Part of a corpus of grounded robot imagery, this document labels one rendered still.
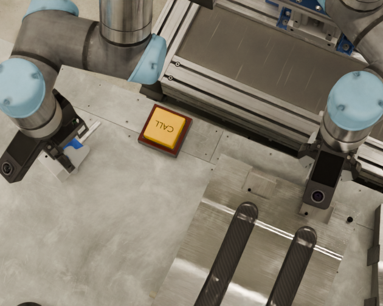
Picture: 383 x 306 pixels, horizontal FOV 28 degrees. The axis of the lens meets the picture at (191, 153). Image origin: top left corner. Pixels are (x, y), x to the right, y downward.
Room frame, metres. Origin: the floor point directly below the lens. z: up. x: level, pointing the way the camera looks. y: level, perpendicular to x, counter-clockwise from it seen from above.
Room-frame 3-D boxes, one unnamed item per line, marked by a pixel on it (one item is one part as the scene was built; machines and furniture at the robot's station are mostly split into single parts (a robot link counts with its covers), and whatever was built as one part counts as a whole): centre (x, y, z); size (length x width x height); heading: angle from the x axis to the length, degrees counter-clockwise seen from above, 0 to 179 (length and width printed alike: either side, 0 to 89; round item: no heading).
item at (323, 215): (0.24, -0.20, 0.87); 0.05 x 0.05 x 0.04; 57
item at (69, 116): (0.44, 0.22, 0.99); 0.09 x 0.08 x 0.12; 128
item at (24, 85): (0.43, 0.23, 1.14); 0.09 x 0.08 x 0.11; 156
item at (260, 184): (0.30, -0.11, 0.87); 0.05 x 0.05 x 0.04; 57
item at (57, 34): (0.52, 0.17, 1.14); 0.11 x 0.11 x 0.08; 66
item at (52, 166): (0.44, 0.21, 0.83); 0.13 x 0.05 x 0.05; 128
